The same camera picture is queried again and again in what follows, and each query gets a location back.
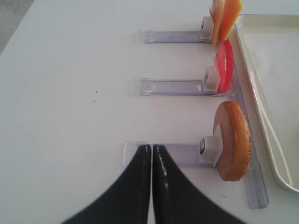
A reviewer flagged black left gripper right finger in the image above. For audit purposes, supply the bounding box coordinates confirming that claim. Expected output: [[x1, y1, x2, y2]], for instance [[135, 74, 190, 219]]
[[152, 145, 242, 224]]

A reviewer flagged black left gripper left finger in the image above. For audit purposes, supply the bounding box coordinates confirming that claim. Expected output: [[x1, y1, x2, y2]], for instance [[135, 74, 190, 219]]
[[64, 145, 151, 224]]

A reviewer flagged white pusher block tomato lane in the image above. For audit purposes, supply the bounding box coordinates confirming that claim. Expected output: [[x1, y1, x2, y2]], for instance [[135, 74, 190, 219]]
[[203, 66, 221, 92]]

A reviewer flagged red tomato slice in rack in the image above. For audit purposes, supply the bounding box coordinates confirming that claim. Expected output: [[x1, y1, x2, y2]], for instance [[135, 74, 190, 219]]
[[214, 40, 234, 93]]

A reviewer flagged white pusher block cheese lane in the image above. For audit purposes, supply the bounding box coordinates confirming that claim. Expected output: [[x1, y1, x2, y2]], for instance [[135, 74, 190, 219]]
[[199, 16, 214, 41]]

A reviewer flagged rear orange cheese slice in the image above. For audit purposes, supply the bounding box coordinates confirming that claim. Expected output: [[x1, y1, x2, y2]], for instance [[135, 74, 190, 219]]
[[210, 0, 225, 45]]

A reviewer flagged clear acrylic left rack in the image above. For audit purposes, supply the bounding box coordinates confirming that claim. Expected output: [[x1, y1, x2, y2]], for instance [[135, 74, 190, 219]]
[[131, 30, 269, 209]]

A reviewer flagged white pusher block left bun lane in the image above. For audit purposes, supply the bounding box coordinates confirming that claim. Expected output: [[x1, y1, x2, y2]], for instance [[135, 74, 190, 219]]
[[199, 125, 223, 167]]

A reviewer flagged bun slice left rack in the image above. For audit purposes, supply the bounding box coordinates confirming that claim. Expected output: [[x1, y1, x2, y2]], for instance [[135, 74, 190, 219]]
[[213, 101, 252, 182]]

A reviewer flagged cream plastic tray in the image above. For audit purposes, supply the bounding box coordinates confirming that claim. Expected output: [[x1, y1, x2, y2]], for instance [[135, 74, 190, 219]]
[[235, 14, 299, 192]]

